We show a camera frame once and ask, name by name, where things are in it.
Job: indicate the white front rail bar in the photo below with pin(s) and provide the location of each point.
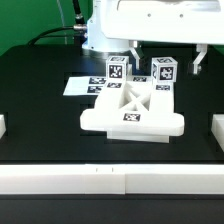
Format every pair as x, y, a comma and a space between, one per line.
111, 179

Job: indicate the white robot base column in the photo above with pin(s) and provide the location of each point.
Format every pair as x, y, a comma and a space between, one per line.
97, 44

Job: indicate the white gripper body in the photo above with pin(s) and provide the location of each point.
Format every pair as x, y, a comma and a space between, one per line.
175, 21

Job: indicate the white flat tag plate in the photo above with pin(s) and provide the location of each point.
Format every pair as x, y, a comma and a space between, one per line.
84, 85

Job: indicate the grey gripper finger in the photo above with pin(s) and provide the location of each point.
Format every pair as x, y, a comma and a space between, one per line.
195, 65
136, 51

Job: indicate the white block right edge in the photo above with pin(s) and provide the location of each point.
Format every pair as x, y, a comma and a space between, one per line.
218, 129

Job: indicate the white tagged cube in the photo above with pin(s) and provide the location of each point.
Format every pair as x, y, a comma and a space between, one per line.
164, 69
116, 67

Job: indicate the white chair back frame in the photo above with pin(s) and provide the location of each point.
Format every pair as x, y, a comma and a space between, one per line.
144, 108

